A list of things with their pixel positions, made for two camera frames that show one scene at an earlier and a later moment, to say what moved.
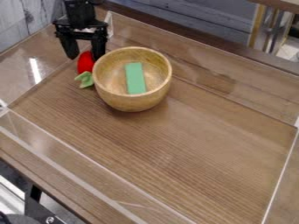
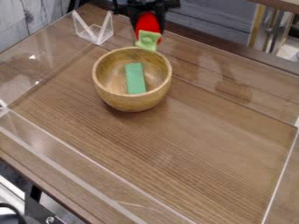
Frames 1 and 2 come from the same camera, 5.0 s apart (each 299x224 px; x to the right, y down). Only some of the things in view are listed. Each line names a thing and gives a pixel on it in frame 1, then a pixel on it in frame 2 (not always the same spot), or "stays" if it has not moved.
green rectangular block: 135,84 stays
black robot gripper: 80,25 to 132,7
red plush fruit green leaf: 84,67 to 147,31
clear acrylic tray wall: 72,178 stays
